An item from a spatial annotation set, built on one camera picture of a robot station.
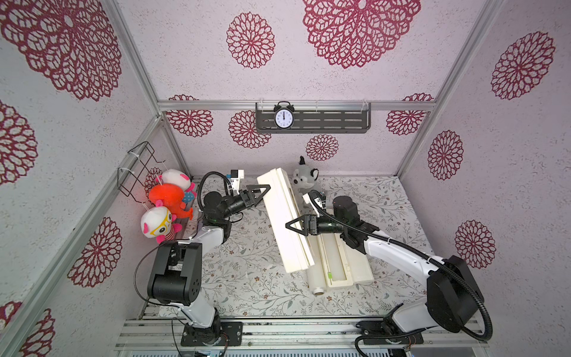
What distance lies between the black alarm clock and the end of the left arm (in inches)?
12.4

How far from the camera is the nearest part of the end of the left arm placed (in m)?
0.71

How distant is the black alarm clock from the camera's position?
91 centimetres
